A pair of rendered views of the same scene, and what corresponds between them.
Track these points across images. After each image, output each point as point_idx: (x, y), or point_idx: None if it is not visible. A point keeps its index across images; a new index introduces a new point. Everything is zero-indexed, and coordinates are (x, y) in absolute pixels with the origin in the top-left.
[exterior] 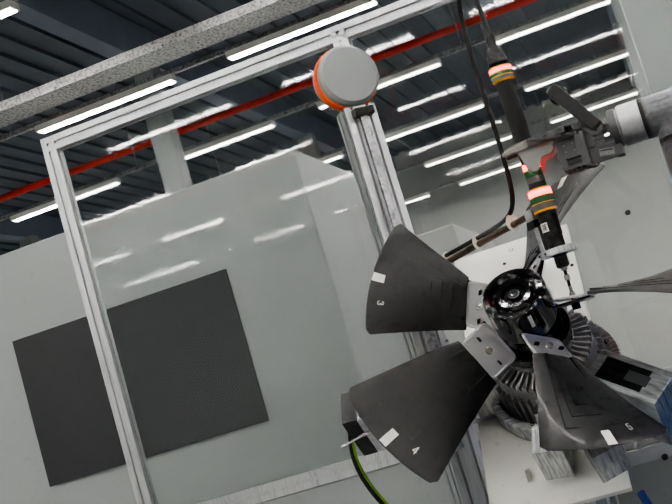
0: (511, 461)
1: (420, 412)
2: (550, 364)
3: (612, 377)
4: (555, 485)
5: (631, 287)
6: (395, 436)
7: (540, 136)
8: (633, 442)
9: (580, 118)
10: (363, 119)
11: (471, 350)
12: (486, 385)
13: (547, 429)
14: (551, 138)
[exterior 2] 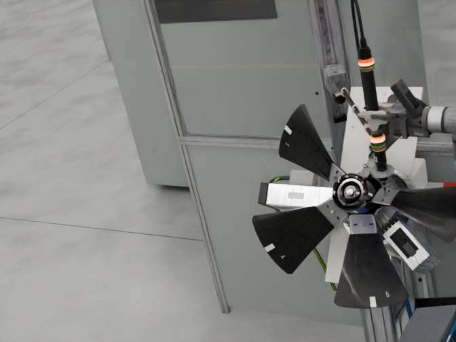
0: (344, 247)
1: (288, 239)
2: (357, 243)
3: (397, 242)
4: None
5: (412, 214)
6: (273, 248)
7: (378, 117)
8: None
9: (406, 110)
10: None
11: (322, 210)
12: (328, 229)
13: (340, 292)
14: (385, 120)
